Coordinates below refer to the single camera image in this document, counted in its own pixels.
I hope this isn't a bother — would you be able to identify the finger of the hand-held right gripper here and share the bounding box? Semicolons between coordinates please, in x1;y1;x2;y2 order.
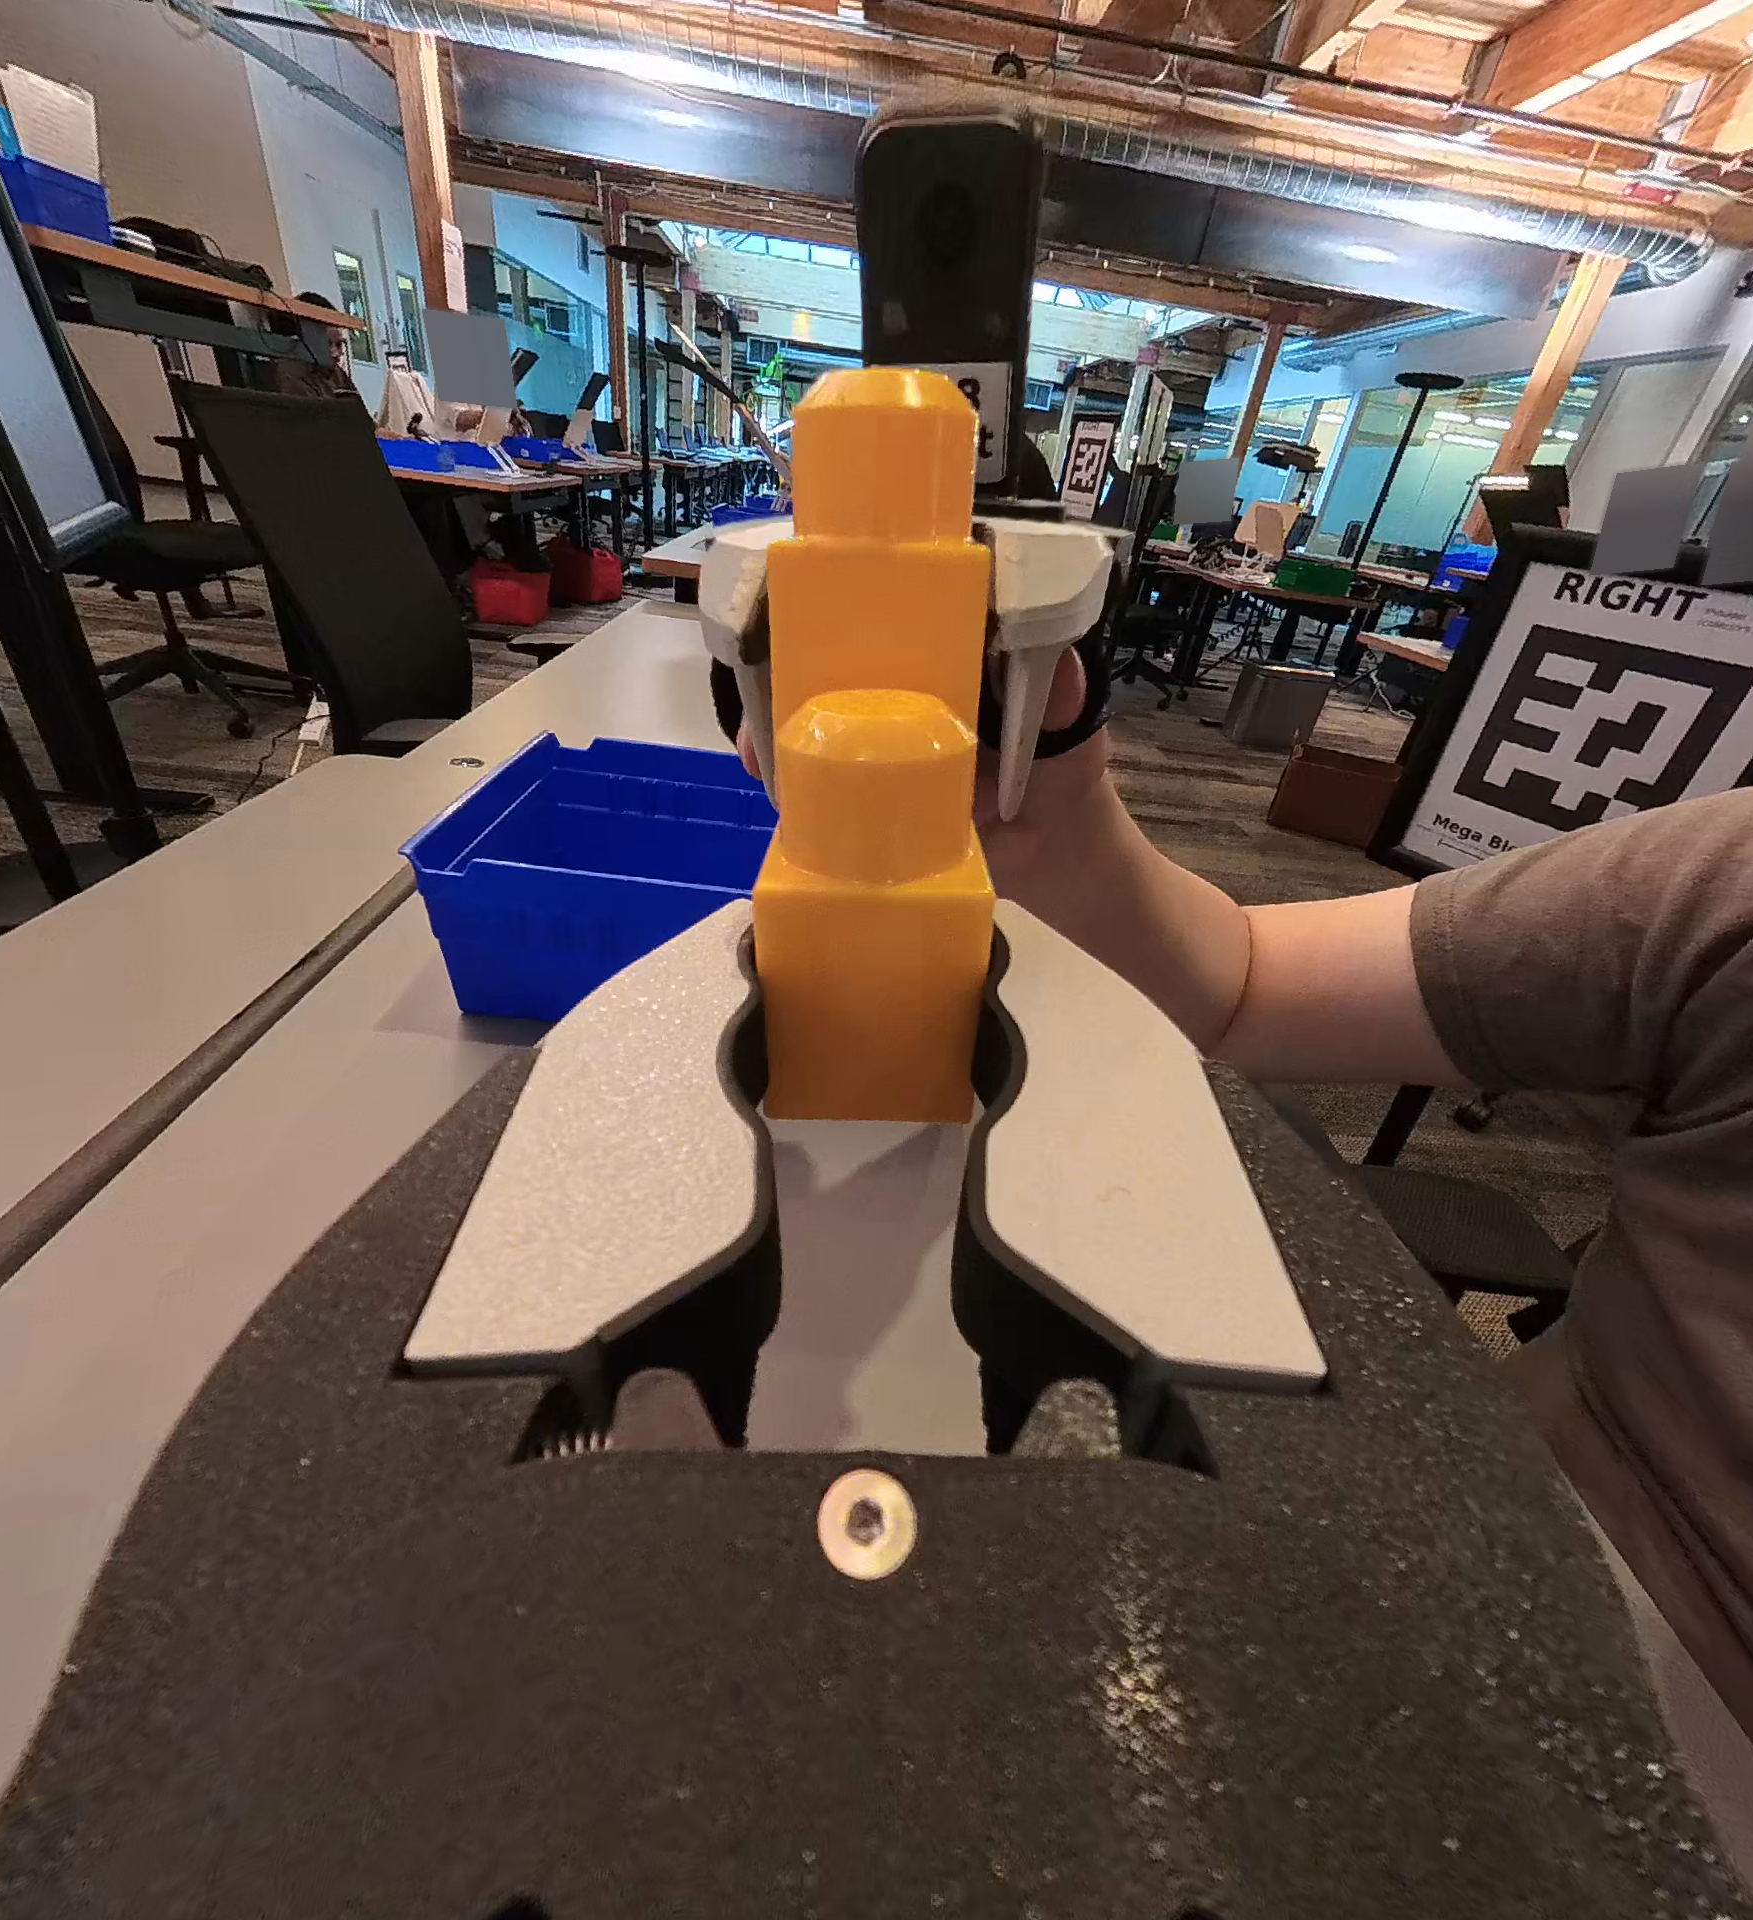
974;513;1139;653
702;525;796;663

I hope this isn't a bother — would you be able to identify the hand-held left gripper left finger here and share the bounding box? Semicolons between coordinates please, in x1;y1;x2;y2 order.
399;896;788;1452

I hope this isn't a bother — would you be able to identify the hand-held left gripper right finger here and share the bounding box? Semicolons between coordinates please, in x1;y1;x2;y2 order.
949;900;1325;1452

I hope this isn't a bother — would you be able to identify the yellow one-stud block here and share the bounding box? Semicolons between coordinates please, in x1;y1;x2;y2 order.
767;368;997;860

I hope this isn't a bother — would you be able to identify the blue plastic bin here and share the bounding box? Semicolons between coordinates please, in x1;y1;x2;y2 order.
399;734;788;1025

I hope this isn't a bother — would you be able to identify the yellow two-stud block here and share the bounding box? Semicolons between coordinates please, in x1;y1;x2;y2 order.
753;685;1000;1131

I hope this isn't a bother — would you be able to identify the person's right hand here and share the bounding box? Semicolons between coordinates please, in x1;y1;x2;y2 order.
986;661;1249;1059

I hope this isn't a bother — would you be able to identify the row of office desks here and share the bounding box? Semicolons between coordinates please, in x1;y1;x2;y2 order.
371;405;802;599

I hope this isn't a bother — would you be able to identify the grey waste bin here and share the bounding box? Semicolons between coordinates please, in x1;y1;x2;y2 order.
1223;661;1335;753

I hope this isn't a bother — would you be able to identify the brown cardboard box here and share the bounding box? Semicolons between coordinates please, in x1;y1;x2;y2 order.
1270;744;1409;846

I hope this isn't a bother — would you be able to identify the black high-back office chair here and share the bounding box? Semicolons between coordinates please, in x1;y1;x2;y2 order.
174;378;476;760

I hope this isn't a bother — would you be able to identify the black floor lamp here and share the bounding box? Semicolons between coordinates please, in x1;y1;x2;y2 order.
1396;375;1470;574

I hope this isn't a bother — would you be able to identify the black swivel chair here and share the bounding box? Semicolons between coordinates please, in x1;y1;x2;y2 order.
71;513;271;736

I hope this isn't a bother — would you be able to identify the framed marker code sign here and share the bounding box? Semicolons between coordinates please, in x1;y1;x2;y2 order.
1369;560;1753;900

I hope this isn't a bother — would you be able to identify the blue storage bin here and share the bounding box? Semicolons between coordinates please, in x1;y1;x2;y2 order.
0;147;117;247

